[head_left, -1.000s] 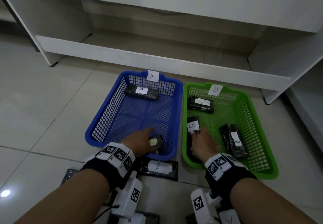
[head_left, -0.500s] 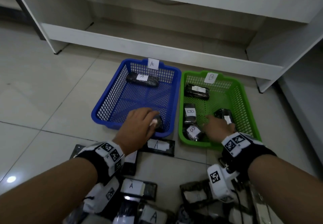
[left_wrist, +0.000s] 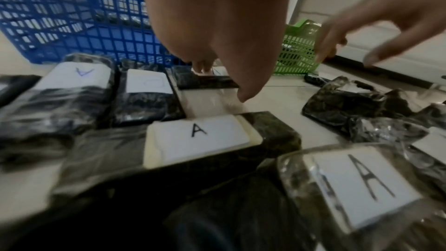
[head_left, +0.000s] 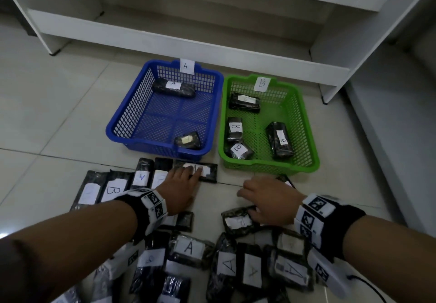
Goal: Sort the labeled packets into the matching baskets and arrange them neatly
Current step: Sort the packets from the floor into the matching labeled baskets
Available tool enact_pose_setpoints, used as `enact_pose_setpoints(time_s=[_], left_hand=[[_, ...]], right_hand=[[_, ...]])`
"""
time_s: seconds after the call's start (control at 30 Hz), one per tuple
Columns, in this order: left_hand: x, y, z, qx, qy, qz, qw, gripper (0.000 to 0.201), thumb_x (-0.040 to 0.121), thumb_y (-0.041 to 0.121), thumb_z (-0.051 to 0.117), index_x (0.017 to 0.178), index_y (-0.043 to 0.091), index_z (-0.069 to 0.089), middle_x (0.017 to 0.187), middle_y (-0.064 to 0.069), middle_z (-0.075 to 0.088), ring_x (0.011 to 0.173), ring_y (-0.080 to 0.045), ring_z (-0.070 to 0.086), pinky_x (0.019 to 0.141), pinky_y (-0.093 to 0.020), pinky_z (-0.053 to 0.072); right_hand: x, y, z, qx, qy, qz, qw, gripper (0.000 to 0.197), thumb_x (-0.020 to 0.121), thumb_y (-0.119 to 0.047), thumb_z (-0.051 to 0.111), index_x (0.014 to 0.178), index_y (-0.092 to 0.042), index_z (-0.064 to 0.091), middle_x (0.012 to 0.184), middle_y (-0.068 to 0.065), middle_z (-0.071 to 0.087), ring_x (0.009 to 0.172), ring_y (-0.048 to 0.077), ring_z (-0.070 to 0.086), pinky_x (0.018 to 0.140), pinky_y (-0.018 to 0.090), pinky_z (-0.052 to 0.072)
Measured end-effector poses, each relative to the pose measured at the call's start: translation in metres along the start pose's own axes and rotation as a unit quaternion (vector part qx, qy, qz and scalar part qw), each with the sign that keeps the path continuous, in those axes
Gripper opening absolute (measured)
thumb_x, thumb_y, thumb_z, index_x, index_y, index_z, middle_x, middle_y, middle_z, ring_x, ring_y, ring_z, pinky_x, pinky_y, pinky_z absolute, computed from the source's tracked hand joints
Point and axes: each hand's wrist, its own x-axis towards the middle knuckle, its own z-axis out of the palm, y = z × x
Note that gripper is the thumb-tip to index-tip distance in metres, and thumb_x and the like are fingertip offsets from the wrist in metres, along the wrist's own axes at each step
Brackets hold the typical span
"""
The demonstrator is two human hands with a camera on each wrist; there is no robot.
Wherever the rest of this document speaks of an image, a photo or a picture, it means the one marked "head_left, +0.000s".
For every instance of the person's left hand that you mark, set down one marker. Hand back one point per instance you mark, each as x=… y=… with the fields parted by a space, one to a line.
x=178 y=190

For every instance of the person's right hand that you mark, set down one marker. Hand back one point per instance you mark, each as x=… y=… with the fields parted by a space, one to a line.
x=272 y=200

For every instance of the green plastic mesh basket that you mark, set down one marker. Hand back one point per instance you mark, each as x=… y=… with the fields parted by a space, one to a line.
x=306 y=166

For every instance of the pile of black packets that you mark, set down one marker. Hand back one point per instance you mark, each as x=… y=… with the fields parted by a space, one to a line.
x=189 y=248

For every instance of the blue plastic mesh basket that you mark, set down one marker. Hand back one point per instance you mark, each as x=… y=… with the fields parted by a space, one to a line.
x=115 y=132

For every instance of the person's left forearm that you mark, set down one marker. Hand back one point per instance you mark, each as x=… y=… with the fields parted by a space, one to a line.
x=68 y=251

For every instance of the person's right forearm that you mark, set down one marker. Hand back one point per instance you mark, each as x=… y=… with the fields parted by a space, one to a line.
x=391 y=262

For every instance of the black wristband with markers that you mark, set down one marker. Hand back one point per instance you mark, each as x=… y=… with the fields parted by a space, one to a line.
x=327 y=224
x=150 y=204

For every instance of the white shelf unit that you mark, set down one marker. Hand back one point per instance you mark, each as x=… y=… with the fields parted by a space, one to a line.
x=170 y=45

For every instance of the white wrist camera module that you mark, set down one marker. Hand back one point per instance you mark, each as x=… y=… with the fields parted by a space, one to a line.
x=126 y=258
x=328 y=272

